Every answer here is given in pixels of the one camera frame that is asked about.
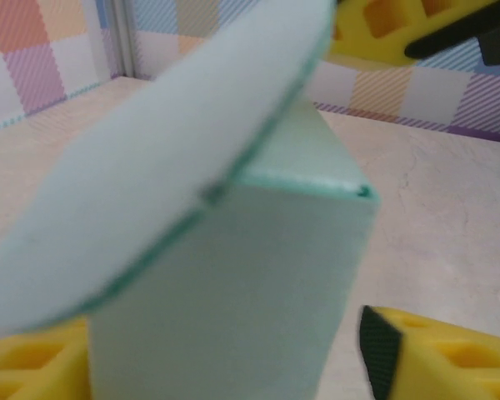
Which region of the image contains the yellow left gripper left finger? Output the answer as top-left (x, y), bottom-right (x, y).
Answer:
top-left (0, 316), bottom-right (92, 400)

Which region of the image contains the light teal paper box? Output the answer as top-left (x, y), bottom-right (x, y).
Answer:
top-left (0, 0), bottom-right (383, 400)

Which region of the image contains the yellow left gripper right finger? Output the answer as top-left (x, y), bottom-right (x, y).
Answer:
top-left (359, 305), bottom-right (500, 400)

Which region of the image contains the aluminium frame post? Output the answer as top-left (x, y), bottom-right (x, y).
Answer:
top-left (107, 0), bottom-right (141, 80)

